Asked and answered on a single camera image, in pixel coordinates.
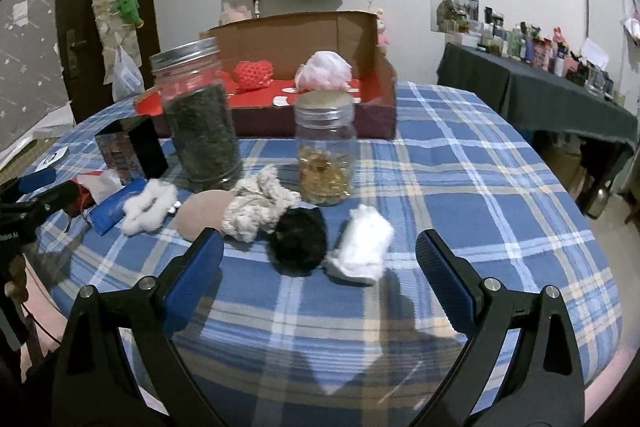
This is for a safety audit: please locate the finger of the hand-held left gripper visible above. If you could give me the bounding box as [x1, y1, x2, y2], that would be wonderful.
[18, 169, 58, 196]
[17, 182, 83, 219]

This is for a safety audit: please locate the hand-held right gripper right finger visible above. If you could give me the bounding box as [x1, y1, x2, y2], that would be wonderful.
[410, 229, 586, 427]

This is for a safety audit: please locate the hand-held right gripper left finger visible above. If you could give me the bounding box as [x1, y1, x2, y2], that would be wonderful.
[52, 227, 226, 427]

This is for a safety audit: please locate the blue packet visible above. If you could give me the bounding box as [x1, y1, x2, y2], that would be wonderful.
[90, 179, 146, 237]

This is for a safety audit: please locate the beige round pad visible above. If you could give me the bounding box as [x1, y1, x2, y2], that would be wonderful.
[177, 190, 236, 242]

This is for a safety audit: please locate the white fluffy cotton ball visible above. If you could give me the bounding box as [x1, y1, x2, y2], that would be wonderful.
[121, 181, 178, 235]

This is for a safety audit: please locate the white cotton wad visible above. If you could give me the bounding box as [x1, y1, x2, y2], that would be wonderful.
[324, 204, 395, 283]

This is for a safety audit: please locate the cream crochet scrunchie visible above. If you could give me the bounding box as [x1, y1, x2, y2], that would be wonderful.
[221, 164, 302, 244]

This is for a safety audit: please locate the black fuzzy pom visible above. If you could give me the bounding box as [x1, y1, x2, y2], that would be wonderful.
[270, 207, 328, 273]

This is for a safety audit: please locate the brown cardboard box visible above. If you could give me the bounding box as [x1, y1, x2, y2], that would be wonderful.
[134, 10, 398, 140]

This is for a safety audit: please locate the person's left hand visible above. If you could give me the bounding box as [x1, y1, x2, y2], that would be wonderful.
[4, 254, 28, 304]

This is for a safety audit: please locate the white sticker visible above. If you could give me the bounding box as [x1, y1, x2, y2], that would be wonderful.
[39, 147, 69, 170]

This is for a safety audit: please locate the red and white cloth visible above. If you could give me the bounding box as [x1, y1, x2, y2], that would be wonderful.
[75, 169, 123, 208]

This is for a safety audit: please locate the blue plaid tablecloth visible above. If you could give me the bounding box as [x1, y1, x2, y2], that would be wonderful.
[30, 79, 623, 418]

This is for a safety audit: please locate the black printed box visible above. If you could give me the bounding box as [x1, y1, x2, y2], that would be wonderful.
[95, 115, 169, 184]

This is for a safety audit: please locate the clear plastic bag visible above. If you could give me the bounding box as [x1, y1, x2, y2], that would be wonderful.
[111, 44, 146, 102]

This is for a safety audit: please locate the large jar of green leaves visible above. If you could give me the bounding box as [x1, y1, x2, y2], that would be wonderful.
[150, 37, 244, 192]

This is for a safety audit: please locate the beige hanging organizer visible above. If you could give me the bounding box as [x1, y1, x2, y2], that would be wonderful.
[84, 0, 146, 72]

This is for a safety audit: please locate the small jar of yellow capsules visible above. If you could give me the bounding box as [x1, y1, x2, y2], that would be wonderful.
[294, 91, 358, 206]

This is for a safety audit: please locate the dark brown door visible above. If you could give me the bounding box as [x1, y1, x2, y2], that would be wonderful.
[55, 0, 163, 122]

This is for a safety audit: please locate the green plush toy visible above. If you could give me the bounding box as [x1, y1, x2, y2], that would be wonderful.
[116, 0, 146, 28]

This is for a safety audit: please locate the table with dark cloth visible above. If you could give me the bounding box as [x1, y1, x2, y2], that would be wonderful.
[436, 42, 640, 202]

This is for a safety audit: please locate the red foam net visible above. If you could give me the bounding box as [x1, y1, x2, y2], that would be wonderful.
[235, 60, 275, 95]

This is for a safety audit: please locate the pink white plastic puff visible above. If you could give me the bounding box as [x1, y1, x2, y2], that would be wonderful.
[294, 51, 353, 92]

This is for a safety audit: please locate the row of bottles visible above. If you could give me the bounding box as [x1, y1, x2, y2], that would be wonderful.
[480, 7, 628, 105]

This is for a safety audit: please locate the pink plush toy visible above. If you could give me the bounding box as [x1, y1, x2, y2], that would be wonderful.
[218, 3, 253, 26]

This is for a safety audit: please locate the small pink doll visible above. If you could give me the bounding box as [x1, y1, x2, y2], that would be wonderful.
[375, 8, 392, 48]

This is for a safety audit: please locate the black cable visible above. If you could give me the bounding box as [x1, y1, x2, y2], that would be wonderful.
[22, 302, 63, 348]

